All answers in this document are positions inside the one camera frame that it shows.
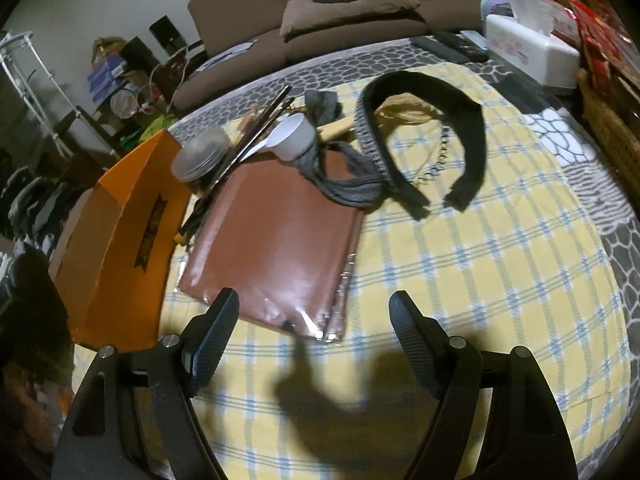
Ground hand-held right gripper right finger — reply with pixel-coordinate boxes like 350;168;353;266
388;290;582;480

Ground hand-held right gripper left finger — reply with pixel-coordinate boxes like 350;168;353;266
52;287;240;480

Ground orange cardboard box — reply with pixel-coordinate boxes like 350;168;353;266
48;130;193;353

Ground round clear lidded container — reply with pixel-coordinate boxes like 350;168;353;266
171;126;232;184

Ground white plastic scoop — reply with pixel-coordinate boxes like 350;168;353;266
240;112;319;162

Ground black patterned headband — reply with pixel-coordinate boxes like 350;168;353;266
352;71;489;221

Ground yellow plaid cloth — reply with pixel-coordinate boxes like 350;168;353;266
155;62;632;480

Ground brown leather pouch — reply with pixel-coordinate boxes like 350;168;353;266
179;152;367;344

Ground grey knit cloth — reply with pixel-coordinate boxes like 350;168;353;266
289;89;388;209

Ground dark wooden stick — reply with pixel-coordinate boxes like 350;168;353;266
234;85;294;162
209;99;298;190

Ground green bag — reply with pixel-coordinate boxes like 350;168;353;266
124;114;179;147

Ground tan plastic bag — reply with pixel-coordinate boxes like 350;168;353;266
375;95;442;127

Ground round printed tin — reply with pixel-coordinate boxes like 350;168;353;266
110;87;147;121

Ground white grey geometric blanket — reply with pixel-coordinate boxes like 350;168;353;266
524;104;632;233

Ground stack of blue boxes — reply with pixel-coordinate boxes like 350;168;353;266
87;55;127;102

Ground papers on sofa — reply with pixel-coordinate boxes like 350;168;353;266
199;42;259;72

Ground wicker basket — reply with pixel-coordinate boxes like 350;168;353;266
577;69;640;203

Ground grey pebble pattern mat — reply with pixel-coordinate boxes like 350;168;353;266
169;39;640;311

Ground black remote control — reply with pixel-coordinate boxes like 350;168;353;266
410;36;468;65
432;30;491;61

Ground white tissue box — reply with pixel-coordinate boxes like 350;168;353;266
484;0;582;92

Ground black speaker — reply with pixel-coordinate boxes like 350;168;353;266
149;16;184;54

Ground white metal rack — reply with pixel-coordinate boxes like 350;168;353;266
0;30;72;157

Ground brown sofa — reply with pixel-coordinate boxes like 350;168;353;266
172;0;488;112

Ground brown cushion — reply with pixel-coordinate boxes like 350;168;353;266
279;0;427;42

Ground lavender round container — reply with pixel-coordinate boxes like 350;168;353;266
480;0;516;19

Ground pile of red packets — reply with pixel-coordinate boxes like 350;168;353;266
562;0;640;93

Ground gold bead chain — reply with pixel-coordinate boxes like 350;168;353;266
409;120;452;192

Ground light wooden handle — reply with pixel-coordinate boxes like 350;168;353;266
317;117;357;142

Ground white cable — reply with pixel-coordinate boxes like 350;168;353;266
147;45;193;111

